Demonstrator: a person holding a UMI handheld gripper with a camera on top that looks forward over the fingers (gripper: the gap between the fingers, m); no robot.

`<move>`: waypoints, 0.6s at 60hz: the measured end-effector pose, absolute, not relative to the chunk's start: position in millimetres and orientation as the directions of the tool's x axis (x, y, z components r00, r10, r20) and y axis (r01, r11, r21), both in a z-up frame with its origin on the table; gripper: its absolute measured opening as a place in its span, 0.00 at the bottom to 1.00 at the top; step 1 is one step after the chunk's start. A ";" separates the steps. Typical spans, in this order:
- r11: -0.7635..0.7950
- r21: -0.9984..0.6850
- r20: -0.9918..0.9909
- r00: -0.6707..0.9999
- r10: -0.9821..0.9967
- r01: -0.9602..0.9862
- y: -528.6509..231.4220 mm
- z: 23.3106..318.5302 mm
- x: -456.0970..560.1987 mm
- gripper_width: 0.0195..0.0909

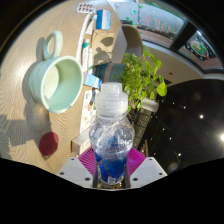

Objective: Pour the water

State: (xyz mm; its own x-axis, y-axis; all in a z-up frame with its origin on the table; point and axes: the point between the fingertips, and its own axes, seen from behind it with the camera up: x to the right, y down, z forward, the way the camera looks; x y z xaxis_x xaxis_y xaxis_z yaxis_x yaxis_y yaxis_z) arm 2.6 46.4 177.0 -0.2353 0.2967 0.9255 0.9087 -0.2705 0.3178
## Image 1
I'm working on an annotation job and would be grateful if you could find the green potted plant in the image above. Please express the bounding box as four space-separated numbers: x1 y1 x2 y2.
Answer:
91 44 168 114

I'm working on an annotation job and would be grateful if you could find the small blue and white box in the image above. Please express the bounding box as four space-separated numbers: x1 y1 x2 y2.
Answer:
95 9 113 31

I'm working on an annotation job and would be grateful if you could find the pale green ceramic mug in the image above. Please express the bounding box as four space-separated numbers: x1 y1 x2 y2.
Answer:
28 30 84 114

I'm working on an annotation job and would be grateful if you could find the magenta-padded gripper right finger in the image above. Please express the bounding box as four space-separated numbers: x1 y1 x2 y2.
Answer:
125 147 169 189

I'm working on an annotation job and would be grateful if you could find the pill blister pack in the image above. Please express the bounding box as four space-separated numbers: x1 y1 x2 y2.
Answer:
76 3 96 14

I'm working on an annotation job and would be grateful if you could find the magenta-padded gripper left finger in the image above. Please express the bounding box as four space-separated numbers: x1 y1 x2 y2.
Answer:
55 146 99 189

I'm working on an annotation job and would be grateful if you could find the clear bottle with blue label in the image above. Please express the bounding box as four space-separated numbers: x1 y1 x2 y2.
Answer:
89 82 136 186

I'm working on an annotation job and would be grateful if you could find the white toothpaste tube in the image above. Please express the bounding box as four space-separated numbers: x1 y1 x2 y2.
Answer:
81 38 93 73

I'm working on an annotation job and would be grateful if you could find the flat round red coaster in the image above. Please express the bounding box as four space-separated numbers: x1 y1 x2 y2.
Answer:
38 131 60 156

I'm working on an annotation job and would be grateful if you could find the light blue carton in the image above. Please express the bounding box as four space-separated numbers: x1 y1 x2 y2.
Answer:
82 71 103 89

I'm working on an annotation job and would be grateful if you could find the window with festive decals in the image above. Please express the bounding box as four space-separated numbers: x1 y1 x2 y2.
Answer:
126 0 224 73

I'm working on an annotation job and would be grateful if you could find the group of ceiling spotlights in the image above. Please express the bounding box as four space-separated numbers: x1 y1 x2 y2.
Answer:
159 99 224 158

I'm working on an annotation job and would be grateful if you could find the printed paper sheet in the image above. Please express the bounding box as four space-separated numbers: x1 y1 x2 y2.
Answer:
79 89 98 134

